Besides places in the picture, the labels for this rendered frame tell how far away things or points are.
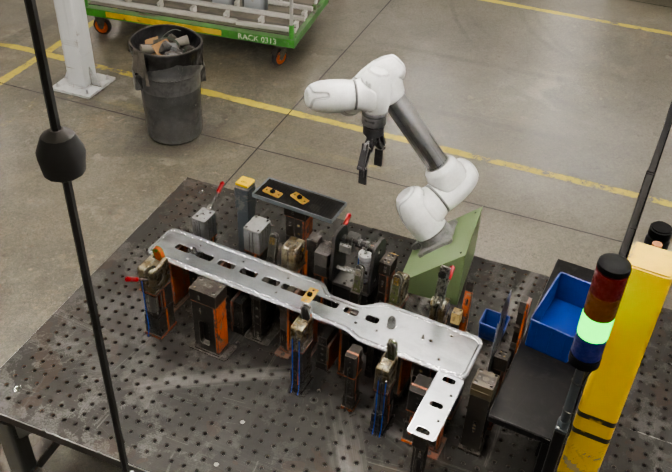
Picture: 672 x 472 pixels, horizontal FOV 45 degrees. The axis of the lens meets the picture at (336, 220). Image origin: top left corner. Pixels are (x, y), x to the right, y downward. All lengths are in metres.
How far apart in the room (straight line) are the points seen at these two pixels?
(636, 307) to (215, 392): 1.77
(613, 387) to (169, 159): 4.13
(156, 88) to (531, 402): 3.62
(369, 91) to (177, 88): 3.01
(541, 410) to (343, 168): 3.13
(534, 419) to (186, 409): 1.27
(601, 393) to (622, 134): 4.45
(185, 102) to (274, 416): 3.05
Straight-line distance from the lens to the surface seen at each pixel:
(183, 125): 5.79
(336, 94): 2.73
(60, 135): 0.51
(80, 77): 6.63
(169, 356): 3.35
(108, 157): 5.82
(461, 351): 2.98
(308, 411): 3.14
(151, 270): 3.19
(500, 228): 5.22
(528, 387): 2.88
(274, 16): 7.05
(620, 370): 2.09
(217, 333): 3.23
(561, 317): 3.15
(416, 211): 3.54
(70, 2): 6.36
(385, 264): 3.10
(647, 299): 1.93
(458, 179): 3.57
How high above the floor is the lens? 3.14
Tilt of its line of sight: 38 degrees down
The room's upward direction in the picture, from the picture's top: 3 degrees clockwise
